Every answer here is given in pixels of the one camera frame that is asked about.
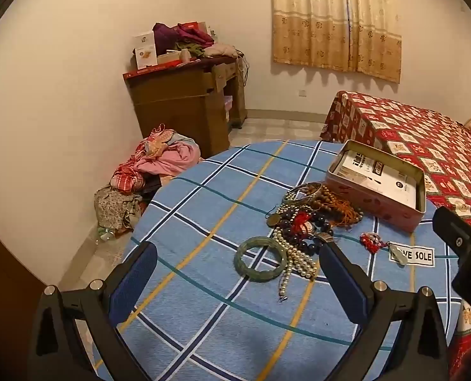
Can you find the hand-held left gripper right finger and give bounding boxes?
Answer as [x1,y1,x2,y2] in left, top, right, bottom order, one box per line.
[319,240,451,381]

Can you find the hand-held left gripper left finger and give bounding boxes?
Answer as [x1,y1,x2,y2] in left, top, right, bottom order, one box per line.
[27,241,159,381]

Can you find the dark purple bead bracelet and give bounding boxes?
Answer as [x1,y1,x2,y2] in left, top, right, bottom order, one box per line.
[277,210,333,257]

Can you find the pink tin box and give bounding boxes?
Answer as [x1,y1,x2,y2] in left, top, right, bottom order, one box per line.
[325,140,427,234]

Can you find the clear plastic bottle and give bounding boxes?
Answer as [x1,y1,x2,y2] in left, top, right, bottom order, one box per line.
[96,226,119,244]

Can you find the pale jade pendant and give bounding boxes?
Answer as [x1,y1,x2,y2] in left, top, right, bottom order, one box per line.
[390,244,409,266]

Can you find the red tassel charm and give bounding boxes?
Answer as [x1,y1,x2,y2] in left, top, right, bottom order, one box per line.
[289,211,313,233]

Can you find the blue plaid tablecloth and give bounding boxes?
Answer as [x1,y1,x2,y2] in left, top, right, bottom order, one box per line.
[90,140,464,381]

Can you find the metal bangle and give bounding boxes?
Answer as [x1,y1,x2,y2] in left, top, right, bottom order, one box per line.
[285,183,324,207]

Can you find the green jade bangle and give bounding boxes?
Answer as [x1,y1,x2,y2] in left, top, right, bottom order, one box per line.
[234,236,290,282]

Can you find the white printed card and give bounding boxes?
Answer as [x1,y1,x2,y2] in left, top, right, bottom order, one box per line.
[333,149,419,209]

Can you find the pile of colourful clothes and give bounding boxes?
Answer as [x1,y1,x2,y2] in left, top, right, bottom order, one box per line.
[93,124,204,233]

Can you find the bed with red patterned cover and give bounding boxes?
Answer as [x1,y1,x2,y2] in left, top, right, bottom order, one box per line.
[321,90,471,381]

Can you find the brown wooden desk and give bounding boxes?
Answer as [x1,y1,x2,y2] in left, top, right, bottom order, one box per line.
[123,56,249,159]

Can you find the flat red box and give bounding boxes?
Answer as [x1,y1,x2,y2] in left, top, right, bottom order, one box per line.
[123,59,200,79]

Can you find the white cardboard box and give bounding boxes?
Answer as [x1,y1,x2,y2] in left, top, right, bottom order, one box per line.
[132,33,159,69]

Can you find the cream pink cloth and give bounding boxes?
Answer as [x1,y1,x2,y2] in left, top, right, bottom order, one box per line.
[201,43,239,58]

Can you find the purple cloth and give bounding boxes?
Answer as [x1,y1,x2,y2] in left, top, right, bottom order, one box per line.
[152,22,181,54]

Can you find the magenta and green clothes pile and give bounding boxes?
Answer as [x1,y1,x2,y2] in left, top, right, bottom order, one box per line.
[174,23,214,58]

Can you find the beige patterned curtain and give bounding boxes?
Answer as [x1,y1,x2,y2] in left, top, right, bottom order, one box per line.
[271,0,403,84]

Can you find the pearl necklace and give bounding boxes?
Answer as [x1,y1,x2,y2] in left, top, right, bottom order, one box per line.
[273,228,319,302]

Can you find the red and white bead bracelet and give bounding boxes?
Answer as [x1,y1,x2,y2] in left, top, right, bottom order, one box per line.
[359,231,391,254]

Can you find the brown wooden bead bracelet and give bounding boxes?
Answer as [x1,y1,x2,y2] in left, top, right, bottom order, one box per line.
[309,184,363,229]

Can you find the desk cables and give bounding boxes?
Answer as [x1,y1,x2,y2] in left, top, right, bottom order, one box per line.
[235,52,250,88]

